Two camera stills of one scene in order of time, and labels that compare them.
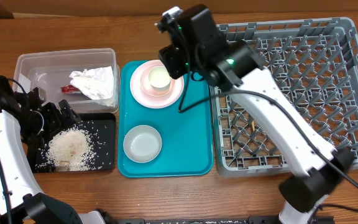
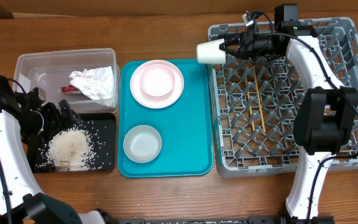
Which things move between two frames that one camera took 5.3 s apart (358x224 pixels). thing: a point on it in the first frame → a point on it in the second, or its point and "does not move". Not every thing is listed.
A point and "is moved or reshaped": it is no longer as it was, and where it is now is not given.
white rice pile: [69, 150] does not move
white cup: [159, 78] is moved or reshaped
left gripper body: [33, 127] does not move
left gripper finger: [69, 116] does not move
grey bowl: [142, 144] does not move
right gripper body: [174, 60] → [259, 45]
